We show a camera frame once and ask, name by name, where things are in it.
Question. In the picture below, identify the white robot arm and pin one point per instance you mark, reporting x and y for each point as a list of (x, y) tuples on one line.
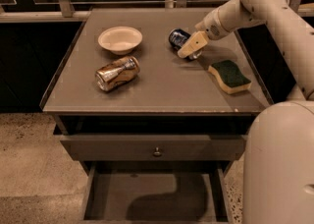
[(278, 170)]

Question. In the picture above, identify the open grey middle drawer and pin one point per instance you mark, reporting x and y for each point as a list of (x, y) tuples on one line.
[(155, 193)]

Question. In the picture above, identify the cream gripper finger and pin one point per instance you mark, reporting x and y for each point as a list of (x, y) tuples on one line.
[(194, 45)]

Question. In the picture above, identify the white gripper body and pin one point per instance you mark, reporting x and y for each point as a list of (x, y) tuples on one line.
[(210, 28)]

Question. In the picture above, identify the closed top drawer front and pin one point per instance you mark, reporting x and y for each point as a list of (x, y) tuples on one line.
[(141, 147)]

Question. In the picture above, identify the green yellow sponge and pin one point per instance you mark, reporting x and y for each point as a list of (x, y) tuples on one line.
[(229, 77)]

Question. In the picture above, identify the round metal drawer knob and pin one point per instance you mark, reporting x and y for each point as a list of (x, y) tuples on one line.
[(157, 152)]

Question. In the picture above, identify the grey drawer cabinet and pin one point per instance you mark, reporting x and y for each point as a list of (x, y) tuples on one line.
[(169, 96)]

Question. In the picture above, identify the blue pepsi can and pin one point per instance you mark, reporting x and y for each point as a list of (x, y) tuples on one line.
[(177, 38)]

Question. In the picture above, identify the gold silver energy drink can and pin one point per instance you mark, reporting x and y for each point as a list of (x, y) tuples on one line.
[(117, 73)]

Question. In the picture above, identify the white paper bowl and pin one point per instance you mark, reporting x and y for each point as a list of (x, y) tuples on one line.
[(120, 40)]

